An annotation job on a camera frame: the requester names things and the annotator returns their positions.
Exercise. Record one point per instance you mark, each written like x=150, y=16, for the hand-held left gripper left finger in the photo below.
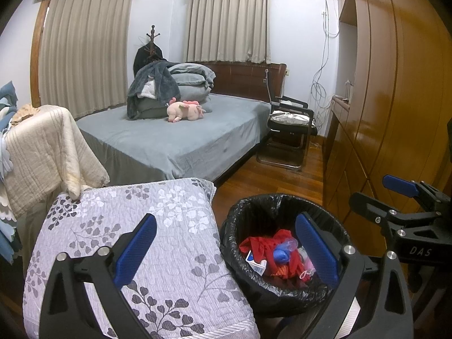
x=134, y=250

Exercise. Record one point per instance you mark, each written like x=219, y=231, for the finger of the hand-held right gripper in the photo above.
x=399, y=186
x=370, y=206

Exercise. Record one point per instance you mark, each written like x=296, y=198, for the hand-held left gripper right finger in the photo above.
x=316, y=250

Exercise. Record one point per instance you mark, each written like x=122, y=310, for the pink cloth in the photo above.
x=307, y=263

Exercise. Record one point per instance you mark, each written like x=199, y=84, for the orange foam net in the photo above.
x=282, y=272

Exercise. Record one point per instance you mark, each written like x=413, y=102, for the red cloth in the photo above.
x=265, y=247

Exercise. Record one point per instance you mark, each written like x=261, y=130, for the white carton box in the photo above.
x=256, y=263

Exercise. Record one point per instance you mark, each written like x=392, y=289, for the black bagged trash bin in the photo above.
x=247, y=215

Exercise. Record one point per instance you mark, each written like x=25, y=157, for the grey floral quilt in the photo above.
x=176, y=219

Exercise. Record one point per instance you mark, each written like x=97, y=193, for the wooden wardrobe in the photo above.
x=388, y=77

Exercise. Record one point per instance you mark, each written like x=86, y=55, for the bed with grey sheet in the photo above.
x=159, y=141

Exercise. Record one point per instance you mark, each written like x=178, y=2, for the pale chair cushion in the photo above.
x=289, y=118

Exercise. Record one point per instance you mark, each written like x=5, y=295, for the black metal chair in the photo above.
x=295, y=103

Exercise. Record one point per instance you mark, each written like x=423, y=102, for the beige quilted blanket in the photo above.
x=42, y=148

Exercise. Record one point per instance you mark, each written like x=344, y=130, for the dark grey-green pillow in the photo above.
x=152, y=108

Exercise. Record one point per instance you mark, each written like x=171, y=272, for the pink plush toy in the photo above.
x=183, y=111

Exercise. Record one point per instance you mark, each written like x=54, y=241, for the white fleece cloth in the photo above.
x=148, y=90

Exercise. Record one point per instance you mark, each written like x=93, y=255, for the grey pillow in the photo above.
x=194, y=96

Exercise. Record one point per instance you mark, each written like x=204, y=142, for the thin grey stand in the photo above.
x=266, y=72

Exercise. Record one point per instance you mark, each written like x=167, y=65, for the dark grey fleece blanket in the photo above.
x=162, y=77

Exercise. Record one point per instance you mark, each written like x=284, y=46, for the peach ruffled cloth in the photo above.
x=24, y=112

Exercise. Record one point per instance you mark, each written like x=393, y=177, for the wooden headboard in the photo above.
x=240, y=77

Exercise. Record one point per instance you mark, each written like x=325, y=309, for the grey folded duvet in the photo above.
x=190, y=71

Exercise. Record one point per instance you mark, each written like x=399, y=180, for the blue white scalloped blanket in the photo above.
x=7, y=93

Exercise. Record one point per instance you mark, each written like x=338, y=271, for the wide beige curtain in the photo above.
x=84, y=53

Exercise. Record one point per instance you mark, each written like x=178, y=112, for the wooden coat rack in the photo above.
x=153, y=35

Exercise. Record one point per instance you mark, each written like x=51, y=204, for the narrow beige curtain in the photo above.
x=229, y=24

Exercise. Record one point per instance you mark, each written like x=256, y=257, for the wooden window frame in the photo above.
x=37, y=60

